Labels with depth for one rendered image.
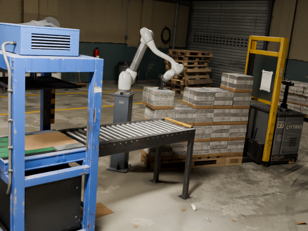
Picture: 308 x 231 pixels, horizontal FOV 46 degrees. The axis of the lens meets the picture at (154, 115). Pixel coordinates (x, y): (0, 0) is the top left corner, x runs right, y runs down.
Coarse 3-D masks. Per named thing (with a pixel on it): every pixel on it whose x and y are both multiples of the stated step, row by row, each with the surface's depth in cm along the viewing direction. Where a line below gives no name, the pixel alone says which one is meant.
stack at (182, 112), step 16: (144, 112) 497; (160, 112) 465; (176, 112) 474; (192, 112) 483; (208, 112) 493; (224, 112) 503; (208, 128) 498; (224, 128) 510; (176, 144) 485; (208, 144) 505; (224, 144) 516; (144, 160) 499; (176, 160) 491; (192, 160) 501; (224, 160) 522
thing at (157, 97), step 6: (150, 90) 466; (156, 90) 461; (162, 90) 466; (168, 90) 471; (150, 96) 465; (156, 96) 456; (162, 96) 460; (168, 96) 463; (150, 102) 465; (156, 102) 459; (162, 102) 462; (168, 102) 466
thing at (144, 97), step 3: (144, 87) 483; (147, 87) 482; (150, 87) 484; (153, 87) 486; (156, 87) 490; (144, 90) 483; (147, 90) 475; (144, 93) 483; (147, 93) 475; (144, 96) 482; (147, 96) 475; (144, 99) 482
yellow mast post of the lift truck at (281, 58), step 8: (280, 48) 494; (280, 56) 494; (280, 64) 496; (280, 72) 500; (280, 80) 503; (272, 96) 510; (272, 104) 510; (272, 112) 511; (272, 120) 514; (272, 128) 518; (272, 136) 521; (264, 144) 526; (264, 152) 526; (264, 160) 527
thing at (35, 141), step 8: (32, 136) 320; (40, 136) 322; (48, 136) 324; (56, 136) 326; (64, 136) 328; (32, 144) 299; (40, 144) 301; (48, 144) 302; (56, 144) 304; (64, 144) 306
